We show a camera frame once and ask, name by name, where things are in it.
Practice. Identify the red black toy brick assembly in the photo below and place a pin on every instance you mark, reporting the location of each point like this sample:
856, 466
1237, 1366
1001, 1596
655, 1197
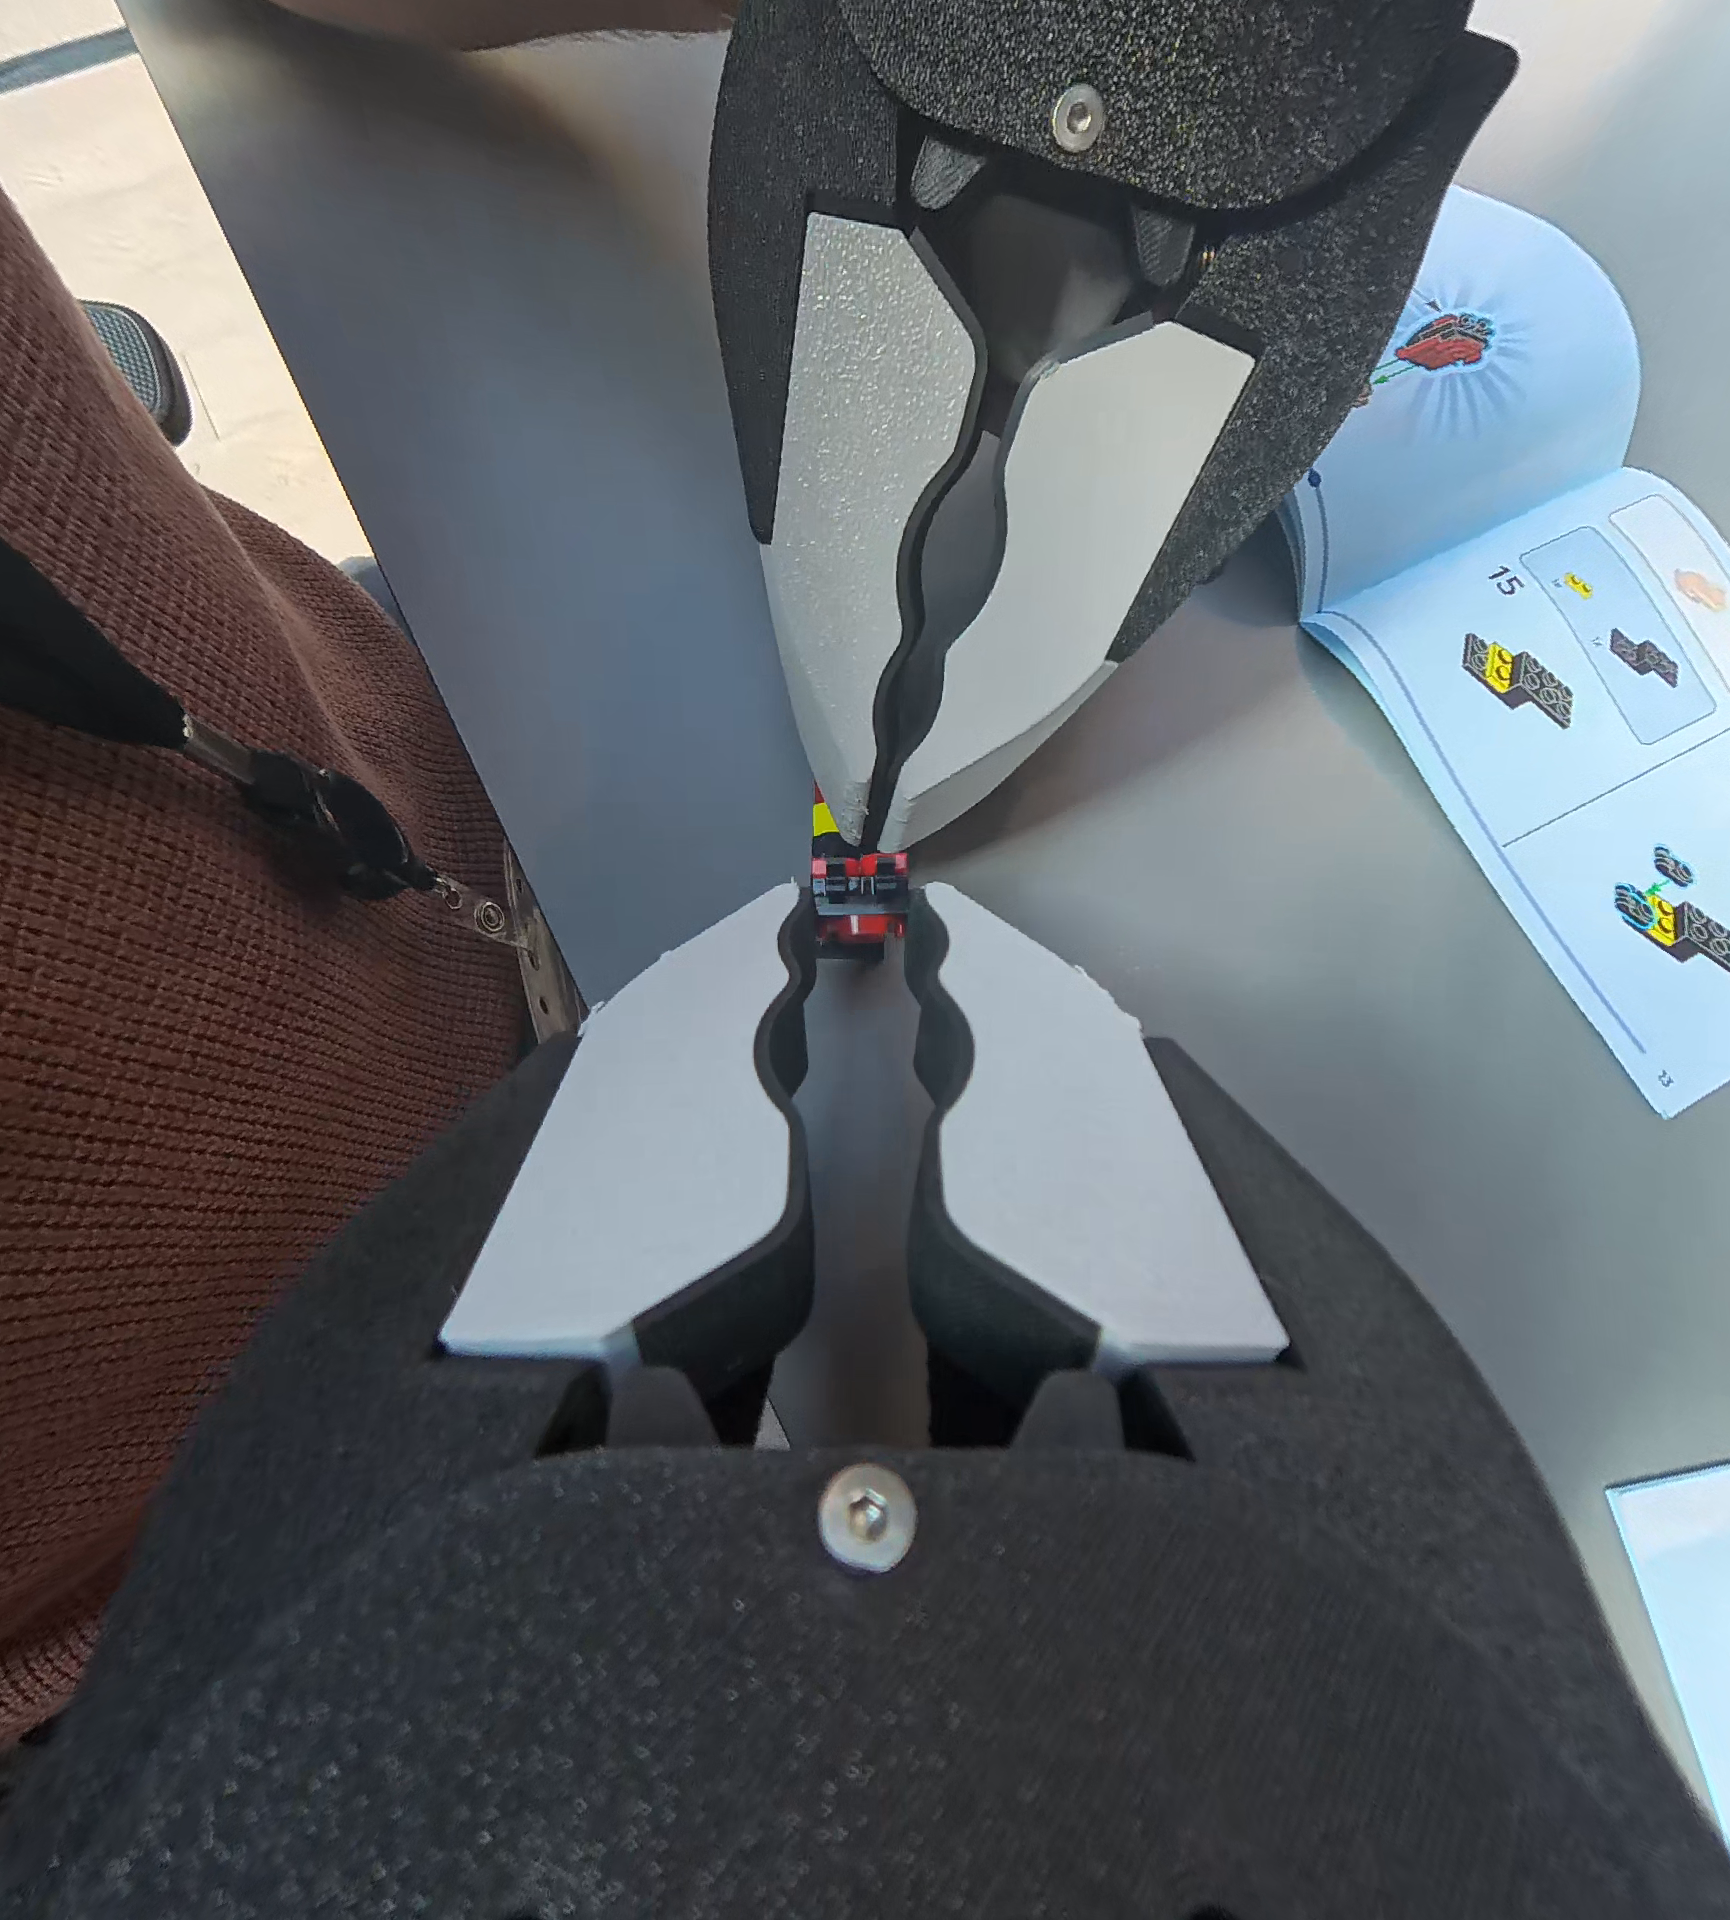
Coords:
858, 900

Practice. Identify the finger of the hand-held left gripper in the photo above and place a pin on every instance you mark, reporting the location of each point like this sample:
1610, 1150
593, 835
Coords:
858, 450
1104, 480

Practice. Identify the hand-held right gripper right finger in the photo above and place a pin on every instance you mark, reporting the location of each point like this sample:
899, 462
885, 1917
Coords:
1090, 1185

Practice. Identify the open blue instruction booklet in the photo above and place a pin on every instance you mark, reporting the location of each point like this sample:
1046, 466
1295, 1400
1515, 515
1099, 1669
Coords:
1541, 660

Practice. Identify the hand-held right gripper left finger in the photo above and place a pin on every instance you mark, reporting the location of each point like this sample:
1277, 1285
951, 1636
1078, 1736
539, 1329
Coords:
625, 1185

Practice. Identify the person's brown knit sweater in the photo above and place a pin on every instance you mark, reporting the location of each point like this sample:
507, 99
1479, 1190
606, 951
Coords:
131, 1201

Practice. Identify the clear badge holder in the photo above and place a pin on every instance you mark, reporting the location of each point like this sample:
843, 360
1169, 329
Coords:
543, 960

